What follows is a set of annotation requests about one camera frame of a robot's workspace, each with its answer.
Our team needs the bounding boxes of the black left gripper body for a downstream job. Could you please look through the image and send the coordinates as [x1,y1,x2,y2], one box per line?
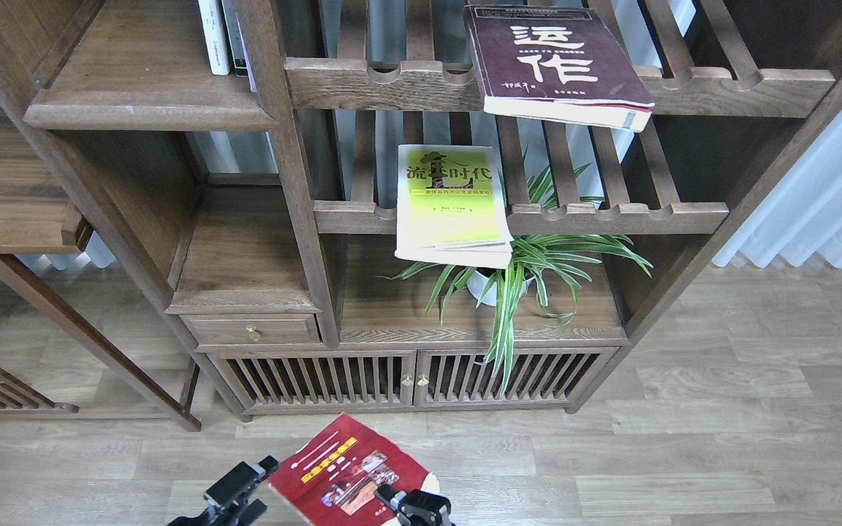
[170,462,268,525]

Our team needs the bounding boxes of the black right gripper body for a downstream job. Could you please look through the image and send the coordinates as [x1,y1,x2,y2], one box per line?
[395,492,454,525]

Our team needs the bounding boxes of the red book with photos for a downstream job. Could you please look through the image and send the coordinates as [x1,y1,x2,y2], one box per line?
[266,413,440,525]

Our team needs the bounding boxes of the brass drawer knob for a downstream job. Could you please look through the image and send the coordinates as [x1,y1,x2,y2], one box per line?
[245,325,262,343]

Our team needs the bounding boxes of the white plant pot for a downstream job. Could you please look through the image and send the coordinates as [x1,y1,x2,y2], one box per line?
[466,267,535,308]

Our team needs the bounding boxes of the dark wooden bookshelf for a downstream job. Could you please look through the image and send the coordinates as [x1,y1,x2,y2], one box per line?
[0,1,842,416]

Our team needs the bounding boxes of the green spider plant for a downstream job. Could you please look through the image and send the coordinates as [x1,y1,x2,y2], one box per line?
[384,165,653,392]

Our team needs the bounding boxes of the yellow-green book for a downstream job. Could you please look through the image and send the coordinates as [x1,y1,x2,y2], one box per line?
[395,144,512,269]

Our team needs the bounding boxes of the pale purple upright book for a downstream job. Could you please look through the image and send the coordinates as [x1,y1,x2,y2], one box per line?
[234,1,257,93]

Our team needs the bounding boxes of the dark upright book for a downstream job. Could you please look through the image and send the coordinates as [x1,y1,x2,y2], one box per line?
[221,0,249,77]

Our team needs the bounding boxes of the white upright book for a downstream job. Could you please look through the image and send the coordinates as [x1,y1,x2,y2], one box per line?
[197,0,232,75]

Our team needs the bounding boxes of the maroon book white characters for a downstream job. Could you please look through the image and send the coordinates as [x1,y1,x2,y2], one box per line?
[463,4,654,133]

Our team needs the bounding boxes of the white curtain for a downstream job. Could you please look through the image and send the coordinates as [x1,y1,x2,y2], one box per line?
[712,110,842,267]

